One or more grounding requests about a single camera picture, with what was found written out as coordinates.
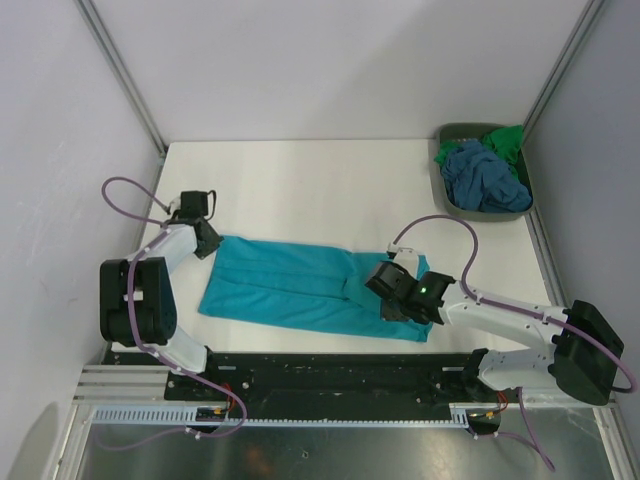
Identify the teal t-shirt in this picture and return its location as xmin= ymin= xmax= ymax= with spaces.
xmin=198 ymin=236 xmax=431 ymax=343

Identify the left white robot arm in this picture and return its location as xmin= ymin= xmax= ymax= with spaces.
xmin=99 ymin=190 xmax=223 ymax=400

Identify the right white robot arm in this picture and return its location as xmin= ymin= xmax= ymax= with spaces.
xmin=365 ymin=261 xmax=624 ymax=406

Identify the dark blue t-shirt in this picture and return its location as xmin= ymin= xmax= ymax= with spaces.
xmin=438 ymin=139 xmax=533 ymax=214

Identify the grey plastic bin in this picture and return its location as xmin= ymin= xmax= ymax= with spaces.
xmin=434 ymin=123 xmax=534 ymax=222

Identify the green t-shirt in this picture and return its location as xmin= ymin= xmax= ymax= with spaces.
xmin=435 ymin=123 xmax=524 ymax=178

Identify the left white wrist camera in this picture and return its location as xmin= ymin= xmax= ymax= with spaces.
xmin=166 ymin=197 xmax=181 ymax=214

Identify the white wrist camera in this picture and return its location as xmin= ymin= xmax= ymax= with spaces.
xmin=387 ymin=243 xmax=420 ymax=277
xmin=166 ymin=197 xmax=181 ymax=214

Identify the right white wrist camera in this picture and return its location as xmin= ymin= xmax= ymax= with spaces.
xmin=387 ymin=243 xmax=420 ymax=277

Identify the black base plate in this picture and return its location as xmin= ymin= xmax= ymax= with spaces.
xmin=164 ymin=352 xmax=521 ymax=421

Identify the aluminium frame rail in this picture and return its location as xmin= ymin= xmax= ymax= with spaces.
xmin=73 ymin=365 xmax=169 ymax=405

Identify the left aluminium corner post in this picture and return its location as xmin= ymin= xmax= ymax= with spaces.
xmin=74 ymin=0 xmax=168 ymax=158

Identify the aluminium corner post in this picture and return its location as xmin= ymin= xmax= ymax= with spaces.
xmin=74 ymin=0 xmax=168 ymax=158
xmin=523 ymin=0 xmax=609 ymax=143

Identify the white slotted cable duct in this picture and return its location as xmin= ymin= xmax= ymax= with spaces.
xmin=92 ymin=402 xmax=474 ymax=431

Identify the right aluminium corner post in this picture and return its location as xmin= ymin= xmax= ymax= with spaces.
xmin=523 ymin=0 xmax=609 ymax=143

